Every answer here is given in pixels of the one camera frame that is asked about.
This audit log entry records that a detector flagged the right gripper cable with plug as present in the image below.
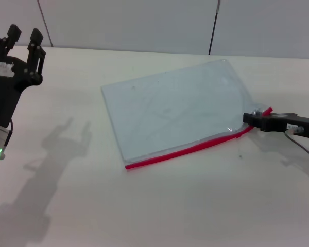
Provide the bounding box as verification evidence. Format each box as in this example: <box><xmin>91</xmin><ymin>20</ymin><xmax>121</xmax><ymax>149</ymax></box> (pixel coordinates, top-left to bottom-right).
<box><xmin>284</xmin><ymin>126</ymin><xmax>309</xmax><ymax>162</ymax></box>

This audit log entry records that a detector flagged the left gripper cable with plug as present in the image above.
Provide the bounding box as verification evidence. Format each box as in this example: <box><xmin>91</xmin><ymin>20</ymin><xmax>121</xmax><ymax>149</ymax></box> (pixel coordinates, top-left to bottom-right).
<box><xmin>2</xmin><ymin>120</ymin><xmax>14</xmax><ymax>162</ymax></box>

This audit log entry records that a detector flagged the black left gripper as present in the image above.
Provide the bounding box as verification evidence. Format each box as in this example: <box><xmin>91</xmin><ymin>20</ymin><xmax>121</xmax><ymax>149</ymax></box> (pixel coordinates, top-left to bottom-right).
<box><xmin>0</xmin><ymin>24</ymin><xmax>47</xmax><ymax>127</ymax></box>

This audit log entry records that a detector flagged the gripper cable with plug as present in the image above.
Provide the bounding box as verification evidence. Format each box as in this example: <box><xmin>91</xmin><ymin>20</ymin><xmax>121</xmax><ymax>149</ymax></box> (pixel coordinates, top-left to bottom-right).
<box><xmin>284</xmin><ymin>126</ymin><xmax>309</xmax><ymax>162</ymax></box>
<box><xmin>2</xmin><ymin>120</ymin><xmax>14</xmax><ymax>162</ymax></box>

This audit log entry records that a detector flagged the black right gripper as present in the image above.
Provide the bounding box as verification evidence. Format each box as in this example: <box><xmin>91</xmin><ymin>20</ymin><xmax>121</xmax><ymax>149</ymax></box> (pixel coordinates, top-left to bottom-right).
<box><xmin>243</xmin><ymin>112</ymin><xmax>309</xmax><ymax>135</ymax></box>

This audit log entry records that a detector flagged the clear document bag red zip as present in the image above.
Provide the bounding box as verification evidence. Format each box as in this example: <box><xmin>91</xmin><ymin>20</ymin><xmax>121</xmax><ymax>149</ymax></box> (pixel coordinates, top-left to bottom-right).
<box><xmin>100</xmin><ymin>59</ymin><xmax>274</xmax><ymax>172</ymax></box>

